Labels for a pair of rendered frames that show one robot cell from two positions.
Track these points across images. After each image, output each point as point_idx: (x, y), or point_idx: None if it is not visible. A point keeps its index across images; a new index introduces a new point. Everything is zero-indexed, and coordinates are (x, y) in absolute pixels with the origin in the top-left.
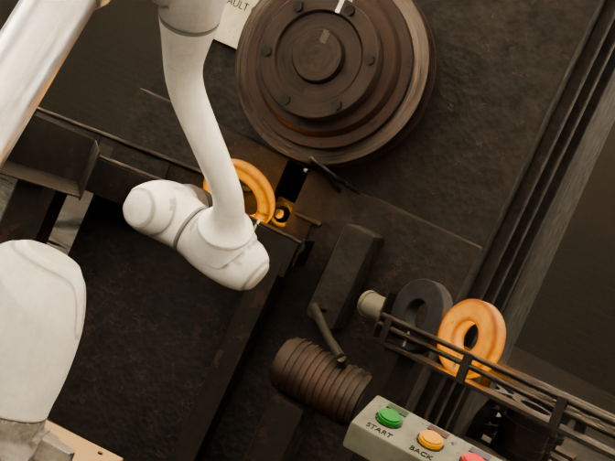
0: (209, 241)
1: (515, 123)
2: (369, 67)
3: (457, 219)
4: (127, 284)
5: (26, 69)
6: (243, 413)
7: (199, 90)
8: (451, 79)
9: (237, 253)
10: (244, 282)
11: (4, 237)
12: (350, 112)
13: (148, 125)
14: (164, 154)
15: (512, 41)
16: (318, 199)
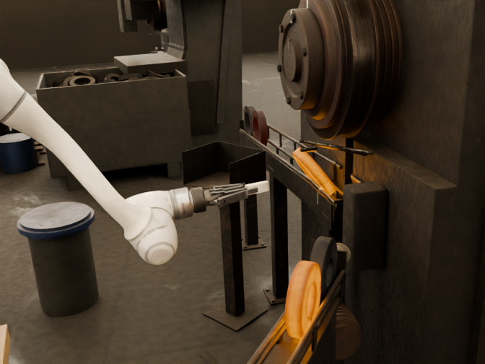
0: (124, 235)
1: (454, 53)
2: (305, 57)
3: (437, 160)
4: (316, 235)
5: None
6: (361, 329)
7: (57, 145)
8: (412, 29)
9: (136, 242)
10: (146, 261)
11: (223, 219)
12: (320, 95)
13: (305, 130)
14: (312, 146)
15: None
16: (360, 163)
